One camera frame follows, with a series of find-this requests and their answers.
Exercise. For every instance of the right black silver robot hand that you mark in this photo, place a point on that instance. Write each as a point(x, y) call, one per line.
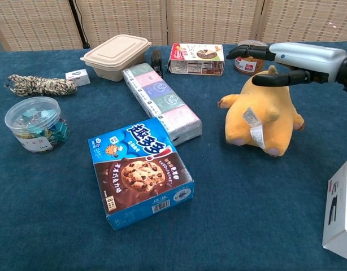
point(306, 57)

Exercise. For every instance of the yellow plush toy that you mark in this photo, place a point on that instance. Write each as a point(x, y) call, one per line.
point(255, 104)

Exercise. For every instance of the clear jar with brown contents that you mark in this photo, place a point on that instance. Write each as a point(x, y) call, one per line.
point(247, 66)

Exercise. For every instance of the bamboo folding screen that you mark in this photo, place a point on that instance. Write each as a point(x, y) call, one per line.
point(213, 19)

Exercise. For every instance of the white red cake snack box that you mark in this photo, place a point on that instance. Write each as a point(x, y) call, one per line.
point(196, 59)

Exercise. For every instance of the pastel tissue multi-pack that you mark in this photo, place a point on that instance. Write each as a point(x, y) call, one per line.
point(162, 98)

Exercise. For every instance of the white cardboard product box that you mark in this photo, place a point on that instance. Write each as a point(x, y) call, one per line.
point(341, 214)

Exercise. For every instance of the blue table cloth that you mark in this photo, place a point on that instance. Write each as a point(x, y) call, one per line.
point(247, 211)

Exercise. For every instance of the beige lidded lunch container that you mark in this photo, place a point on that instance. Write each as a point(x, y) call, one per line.
point(117, 55)

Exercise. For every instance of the blue chocolate cookie box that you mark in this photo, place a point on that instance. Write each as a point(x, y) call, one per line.
point(139, 175)

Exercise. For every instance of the small white box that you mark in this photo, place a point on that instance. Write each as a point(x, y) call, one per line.
point(77, 77)

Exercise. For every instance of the clear jar of binder clips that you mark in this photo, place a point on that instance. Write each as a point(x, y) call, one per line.
point(35, 127)

